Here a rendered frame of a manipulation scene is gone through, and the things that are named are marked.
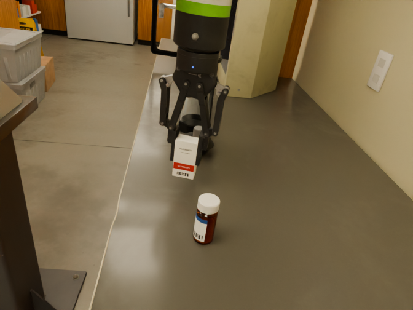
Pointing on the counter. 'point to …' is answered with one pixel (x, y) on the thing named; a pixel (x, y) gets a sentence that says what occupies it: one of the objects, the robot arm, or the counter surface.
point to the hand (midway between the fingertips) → (187, 146)
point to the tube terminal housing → (257, 47)
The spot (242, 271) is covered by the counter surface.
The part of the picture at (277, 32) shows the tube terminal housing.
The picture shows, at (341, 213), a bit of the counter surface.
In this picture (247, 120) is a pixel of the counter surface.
